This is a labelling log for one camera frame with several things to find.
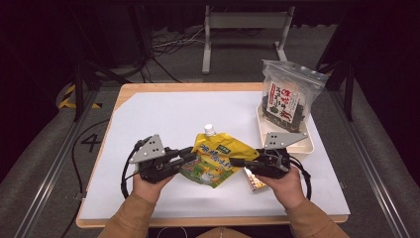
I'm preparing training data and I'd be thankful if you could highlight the yellow and black hazard tape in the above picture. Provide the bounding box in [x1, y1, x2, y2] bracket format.
[56, 83, 103, 111]

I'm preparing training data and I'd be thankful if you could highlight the aluminium floor rail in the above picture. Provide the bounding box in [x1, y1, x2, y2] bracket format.
[329, 88, 411, 238]
[13, 88, 101, 238]

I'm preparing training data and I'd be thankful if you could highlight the small red and yellow box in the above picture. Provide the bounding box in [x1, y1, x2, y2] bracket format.
[242, 167, 268, 193]

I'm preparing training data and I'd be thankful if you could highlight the clear bag of dark snacks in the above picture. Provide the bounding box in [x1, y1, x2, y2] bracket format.
[260, 59, 330, 134]

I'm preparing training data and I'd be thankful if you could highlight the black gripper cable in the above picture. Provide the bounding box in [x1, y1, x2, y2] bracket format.
[288, 154, 313, 201]
[120, 138, 151, 200]

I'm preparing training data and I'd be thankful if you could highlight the person's right hand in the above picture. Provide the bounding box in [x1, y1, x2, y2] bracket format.
[256, 166, 307, 211]

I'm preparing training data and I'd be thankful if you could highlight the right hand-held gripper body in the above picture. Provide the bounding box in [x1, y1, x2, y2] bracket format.
[252, 131, 309, 179]

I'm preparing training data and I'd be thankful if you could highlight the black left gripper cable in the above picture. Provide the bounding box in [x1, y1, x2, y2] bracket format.
[120, 138, 151, 200]

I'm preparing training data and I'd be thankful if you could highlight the grey metal stand frame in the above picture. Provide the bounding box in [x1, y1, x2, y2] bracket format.
[201, 4, 297, 76]

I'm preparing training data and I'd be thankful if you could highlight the black floor cable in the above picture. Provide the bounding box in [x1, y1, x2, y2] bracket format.
[58, 118, 111, 238]

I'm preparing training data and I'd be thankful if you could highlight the yellow spout pouch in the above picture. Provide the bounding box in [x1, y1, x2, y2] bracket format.
[179, 123, 262, 189]

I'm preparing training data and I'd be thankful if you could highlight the black metal stand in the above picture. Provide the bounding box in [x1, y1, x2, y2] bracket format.
[313, 6, 358, 123]
[68, 6, 133, 123]

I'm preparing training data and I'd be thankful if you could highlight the white table mat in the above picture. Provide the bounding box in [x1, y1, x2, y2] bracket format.
[78, 90, 351, 221]

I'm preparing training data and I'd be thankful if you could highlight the person's left hand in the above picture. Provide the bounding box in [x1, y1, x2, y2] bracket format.
[132, 174, 175, 205]

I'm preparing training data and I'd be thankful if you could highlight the thin white cable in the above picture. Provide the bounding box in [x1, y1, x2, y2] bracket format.
[156, 226, 188, 238]

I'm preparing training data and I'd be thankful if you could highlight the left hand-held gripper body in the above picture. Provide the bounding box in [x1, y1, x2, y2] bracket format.
[128, 133, 181, 185]

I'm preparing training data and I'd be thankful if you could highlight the white plastic container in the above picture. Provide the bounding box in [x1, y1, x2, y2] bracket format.
[256, 103, 315, 156]

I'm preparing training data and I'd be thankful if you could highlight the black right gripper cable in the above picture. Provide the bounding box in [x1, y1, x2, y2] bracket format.
[288, 154, 313, 201]

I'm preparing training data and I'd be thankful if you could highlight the bundle of floor cables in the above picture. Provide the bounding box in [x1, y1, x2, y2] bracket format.
[140, 26, 206, 84]

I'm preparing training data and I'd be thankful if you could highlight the person's torso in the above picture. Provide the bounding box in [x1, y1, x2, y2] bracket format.
[194, 226, 252, 238]

